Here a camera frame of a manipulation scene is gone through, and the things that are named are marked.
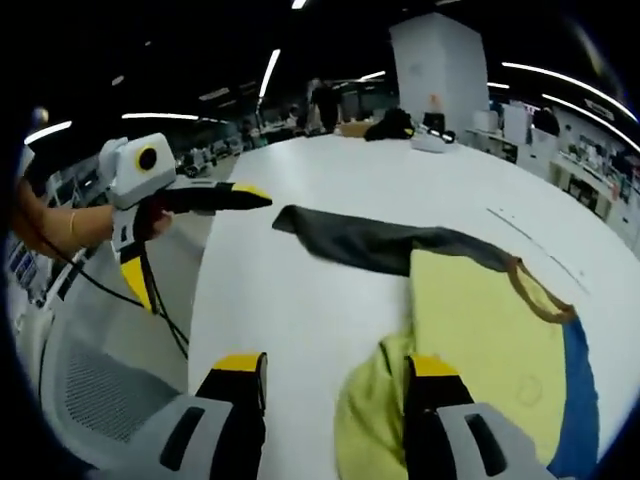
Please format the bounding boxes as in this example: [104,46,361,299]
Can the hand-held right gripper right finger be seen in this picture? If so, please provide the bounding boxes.
[402,352,556,480]

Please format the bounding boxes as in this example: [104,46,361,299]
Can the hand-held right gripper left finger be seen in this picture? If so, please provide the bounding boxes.
[84,351,269,480]

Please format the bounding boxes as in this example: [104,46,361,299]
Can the yellow garment grey blue sleeves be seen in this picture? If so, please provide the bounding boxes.
[272,203,601,480]

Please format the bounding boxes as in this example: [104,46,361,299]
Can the person's left hand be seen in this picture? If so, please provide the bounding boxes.
[77,203,175,254]

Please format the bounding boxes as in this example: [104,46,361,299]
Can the white mesh office chair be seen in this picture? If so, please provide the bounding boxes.
[29,279,194,451]

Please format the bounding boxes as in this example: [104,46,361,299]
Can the ceiling light strip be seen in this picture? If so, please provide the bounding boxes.
[502,62,627,109]
[258,48,282,99]
[542,93,601,117]

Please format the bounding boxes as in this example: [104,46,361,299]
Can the black backpack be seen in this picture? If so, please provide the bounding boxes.
[363,107,414,143]

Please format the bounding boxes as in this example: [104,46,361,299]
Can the white soft pouch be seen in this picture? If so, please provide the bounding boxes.
[409,127,457,153]

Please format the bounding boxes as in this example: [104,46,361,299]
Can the white square pillar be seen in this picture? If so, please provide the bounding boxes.
[388,12,490,132]

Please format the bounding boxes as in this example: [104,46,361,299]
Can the long white counter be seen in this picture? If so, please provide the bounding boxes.
[464,127,639,219]

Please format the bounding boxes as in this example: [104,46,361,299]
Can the tall white cabinet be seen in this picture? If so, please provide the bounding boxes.
[501,102,532,146]

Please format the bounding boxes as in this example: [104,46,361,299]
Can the ceiling air vent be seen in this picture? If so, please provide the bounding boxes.
[583,98,615,120]

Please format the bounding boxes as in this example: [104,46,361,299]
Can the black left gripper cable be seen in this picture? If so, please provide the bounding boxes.
[29,234,191,361]

